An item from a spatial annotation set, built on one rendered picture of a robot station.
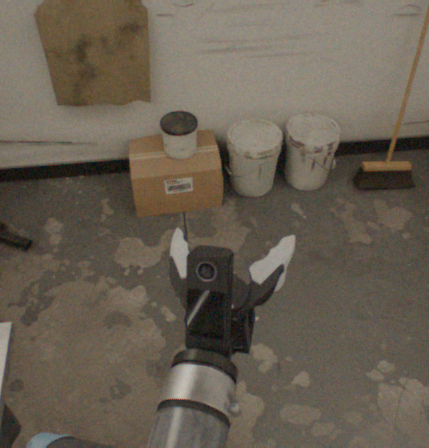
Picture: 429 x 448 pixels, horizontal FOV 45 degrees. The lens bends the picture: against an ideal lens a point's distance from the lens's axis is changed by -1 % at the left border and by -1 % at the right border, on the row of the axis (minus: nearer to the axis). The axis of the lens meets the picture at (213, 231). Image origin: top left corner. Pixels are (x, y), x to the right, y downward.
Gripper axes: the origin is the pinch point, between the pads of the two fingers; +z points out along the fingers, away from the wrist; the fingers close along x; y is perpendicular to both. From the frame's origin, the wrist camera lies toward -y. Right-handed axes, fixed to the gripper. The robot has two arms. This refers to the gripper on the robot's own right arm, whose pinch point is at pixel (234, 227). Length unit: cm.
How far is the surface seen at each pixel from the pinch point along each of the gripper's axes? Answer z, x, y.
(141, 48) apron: 186, -88, 71
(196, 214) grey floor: 158, -67, 160
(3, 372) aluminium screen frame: 3, -65, 60
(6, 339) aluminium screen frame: 12, -68, 60
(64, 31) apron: 173, -120, 55
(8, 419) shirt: 4, -80, 94
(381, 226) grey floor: 170, 37, 174
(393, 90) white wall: 237, 40, 127
